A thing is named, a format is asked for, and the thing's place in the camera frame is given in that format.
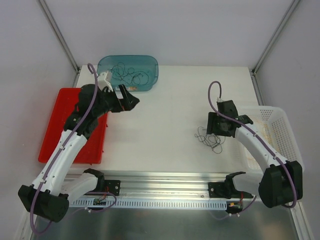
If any black wire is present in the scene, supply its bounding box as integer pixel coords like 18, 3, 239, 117
109, 61, 151, 86

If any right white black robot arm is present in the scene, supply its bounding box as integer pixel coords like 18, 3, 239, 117
206, 99, 303, 208

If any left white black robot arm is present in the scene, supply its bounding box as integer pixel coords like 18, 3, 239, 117
18, 84, 140, 223

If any teal plastic tub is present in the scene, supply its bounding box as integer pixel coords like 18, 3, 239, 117
97, 55, 159, 92

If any red plastic tray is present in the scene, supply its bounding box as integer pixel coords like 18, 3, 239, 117
38, 88, 108, 165

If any white perforated plastic basket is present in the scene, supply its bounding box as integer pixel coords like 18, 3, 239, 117
237, 105, 305, 169

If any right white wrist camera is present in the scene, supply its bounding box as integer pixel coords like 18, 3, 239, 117
216, 97, 223, 103

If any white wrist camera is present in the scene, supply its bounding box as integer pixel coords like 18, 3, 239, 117
216, 97, 223, 103
97, 71, 113, 92

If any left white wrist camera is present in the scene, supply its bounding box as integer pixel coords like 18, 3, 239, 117
97, 71, 113, 92

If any aluminium mounting rail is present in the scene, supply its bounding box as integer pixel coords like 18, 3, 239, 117
30, 171, 301, 201

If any left aluminium frame post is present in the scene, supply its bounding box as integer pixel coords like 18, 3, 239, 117
37, 0, 80, 74

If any aluminium frame post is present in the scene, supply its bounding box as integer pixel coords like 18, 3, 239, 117
37, 0, 80, 74
251, 0, 301, 77

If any white slotted cable duct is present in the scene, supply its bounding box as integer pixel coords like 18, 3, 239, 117
70, 197, 227, 211

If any right aluminium frame post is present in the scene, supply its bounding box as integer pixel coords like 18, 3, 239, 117
251, 0, 301, 77

